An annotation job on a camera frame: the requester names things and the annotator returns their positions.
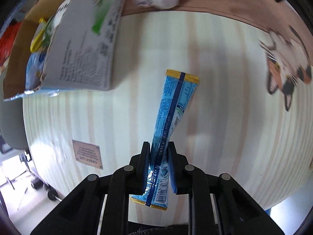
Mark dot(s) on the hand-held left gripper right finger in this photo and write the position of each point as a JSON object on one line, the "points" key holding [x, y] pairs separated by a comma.
{"points": [[172, 166]]}

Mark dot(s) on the packets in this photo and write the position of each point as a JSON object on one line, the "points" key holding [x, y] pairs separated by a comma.
{"points": [[35, 68]]}

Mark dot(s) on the yellow-edged clear packet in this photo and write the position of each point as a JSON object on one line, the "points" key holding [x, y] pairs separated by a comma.
{"points": [[36, 41]]}

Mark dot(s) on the cardboard box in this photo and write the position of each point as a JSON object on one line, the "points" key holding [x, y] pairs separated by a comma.
{"points": [[83, 53]]}

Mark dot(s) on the dark fleece garment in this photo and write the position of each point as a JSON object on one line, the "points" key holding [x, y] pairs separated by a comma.
{"points": [[159, 230]]}

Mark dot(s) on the black wheeled chair base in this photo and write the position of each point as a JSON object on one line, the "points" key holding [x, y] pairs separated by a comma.
{"points": [[47, 193]]}

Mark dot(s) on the pink table mat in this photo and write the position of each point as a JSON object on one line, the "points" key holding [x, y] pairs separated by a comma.
{"points": [[212, 2]]}

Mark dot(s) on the red plastic bag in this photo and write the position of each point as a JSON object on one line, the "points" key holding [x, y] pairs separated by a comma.
{"points": [[7, 44]]}

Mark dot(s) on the long blue snack packet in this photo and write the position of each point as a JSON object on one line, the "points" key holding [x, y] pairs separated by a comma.
{"points": [[176, 95]]}

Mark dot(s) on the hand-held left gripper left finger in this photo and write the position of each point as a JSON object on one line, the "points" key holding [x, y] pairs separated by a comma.
{"points": [[146, 166]]}

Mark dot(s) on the dark green snack packet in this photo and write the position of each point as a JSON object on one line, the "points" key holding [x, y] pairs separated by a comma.
{"points": [[49, 33]]}

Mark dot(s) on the pink tablecloth label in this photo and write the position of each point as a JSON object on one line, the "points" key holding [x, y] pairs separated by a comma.
{"points": [[88, 154]]}

